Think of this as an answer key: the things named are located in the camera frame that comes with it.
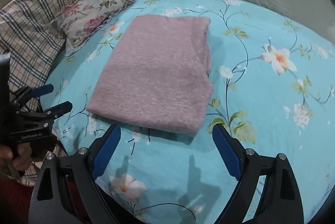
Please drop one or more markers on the small floral pillow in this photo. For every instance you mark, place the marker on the small floral pillow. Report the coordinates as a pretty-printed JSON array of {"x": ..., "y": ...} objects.
[{"x": 77, "y": 22}]

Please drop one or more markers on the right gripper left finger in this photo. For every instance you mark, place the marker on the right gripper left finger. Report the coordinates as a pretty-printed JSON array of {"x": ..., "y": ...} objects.
[{"x": 51, "y": 201}]

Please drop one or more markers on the blue floral bed sheet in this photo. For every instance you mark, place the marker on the blue floral bed sheet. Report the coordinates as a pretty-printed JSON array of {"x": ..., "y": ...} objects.
[{"x": 273, "y": 87}]

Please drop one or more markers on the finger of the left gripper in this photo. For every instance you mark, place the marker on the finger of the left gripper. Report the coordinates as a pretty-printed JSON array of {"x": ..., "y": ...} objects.
[
  {"x": 55, "y": 112},
  {"x": 23, "y": 95}
]

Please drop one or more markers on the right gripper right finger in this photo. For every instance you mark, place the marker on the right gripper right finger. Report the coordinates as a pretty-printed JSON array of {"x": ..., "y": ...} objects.
[{"x": 280, "y": 200}]

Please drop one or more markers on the plaid checked pillow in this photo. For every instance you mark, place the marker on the plaid checked pillow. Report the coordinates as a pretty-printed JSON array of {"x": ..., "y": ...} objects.
[{"x": 25, "y": 34}]

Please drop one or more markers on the pink fuzzy garment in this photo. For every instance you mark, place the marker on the pink fuzzy garment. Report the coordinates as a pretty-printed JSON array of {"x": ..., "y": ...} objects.
[{"x": 157, "y": 75}]

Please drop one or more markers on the person's left hand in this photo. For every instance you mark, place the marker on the person's left hand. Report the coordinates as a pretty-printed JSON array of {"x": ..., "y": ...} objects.
[{"x": 21, "y": 161}]

